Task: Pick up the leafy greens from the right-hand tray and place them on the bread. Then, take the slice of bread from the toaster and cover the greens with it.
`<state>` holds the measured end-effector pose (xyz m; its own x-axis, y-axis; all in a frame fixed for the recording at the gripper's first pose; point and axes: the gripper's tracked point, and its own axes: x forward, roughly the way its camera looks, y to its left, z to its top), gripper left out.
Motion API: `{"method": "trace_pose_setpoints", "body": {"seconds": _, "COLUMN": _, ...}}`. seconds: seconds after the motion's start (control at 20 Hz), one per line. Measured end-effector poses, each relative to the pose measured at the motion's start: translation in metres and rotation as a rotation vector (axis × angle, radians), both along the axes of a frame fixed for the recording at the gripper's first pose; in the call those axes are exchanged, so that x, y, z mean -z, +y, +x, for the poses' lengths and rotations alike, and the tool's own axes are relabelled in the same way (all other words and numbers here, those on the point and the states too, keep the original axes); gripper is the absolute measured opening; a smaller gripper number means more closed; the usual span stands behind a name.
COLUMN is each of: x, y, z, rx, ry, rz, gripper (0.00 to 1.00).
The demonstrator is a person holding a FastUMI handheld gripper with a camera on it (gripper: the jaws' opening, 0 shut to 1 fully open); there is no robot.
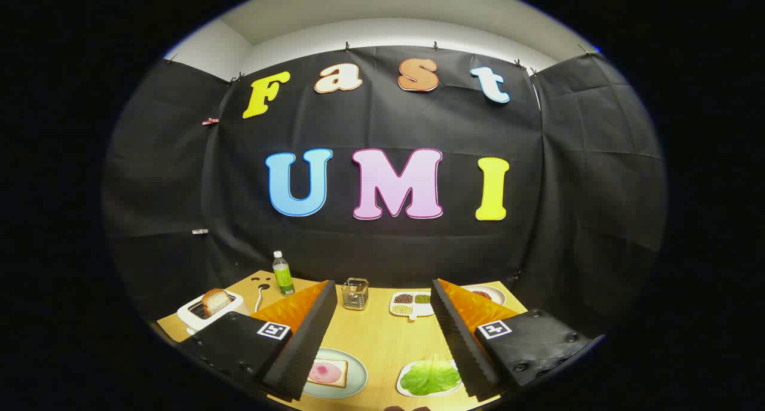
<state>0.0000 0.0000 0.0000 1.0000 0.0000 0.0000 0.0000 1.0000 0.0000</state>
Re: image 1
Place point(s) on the square toast slice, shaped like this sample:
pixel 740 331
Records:
pixel 343 369

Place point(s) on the white square plate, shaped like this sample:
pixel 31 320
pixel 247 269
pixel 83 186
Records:
pixel 406 390

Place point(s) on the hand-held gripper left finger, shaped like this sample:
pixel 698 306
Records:
pixel 311 339

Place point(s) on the plain bread slice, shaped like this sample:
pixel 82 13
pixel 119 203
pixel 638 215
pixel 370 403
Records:
pixel 216 301

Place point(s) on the white oval steak plate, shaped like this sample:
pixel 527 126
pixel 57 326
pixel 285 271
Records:
pixel 497 294

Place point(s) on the brown steak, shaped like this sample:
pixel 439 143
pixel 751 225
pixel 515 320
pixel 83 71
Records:
pixel 482 294

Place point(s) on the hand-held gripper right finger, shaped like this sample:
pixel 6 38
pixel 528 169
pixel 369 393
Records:
pixel 460 339

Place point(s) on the white divided bean dish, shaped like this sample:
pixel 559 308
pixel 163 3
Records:
pixel 411 310

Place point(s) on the green label plastic bottle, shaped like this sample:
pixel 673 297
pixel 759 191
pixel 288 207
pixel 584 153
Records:
pixel 282 276

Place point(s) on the green lettuce leaf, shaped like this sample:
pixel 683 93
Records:
pixel 429 376

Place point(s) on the pale green round plate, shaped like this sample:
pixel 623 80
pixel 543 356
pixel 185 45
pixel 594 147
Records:
pixel 357 372

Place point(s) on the white toaster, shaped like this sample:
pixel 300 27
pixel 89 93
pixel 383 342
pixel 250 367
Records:
pixel 230 306

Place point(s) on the pink ham slice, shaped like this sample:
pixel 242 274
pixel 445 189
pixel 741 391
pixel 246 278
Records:
pixel 324 373

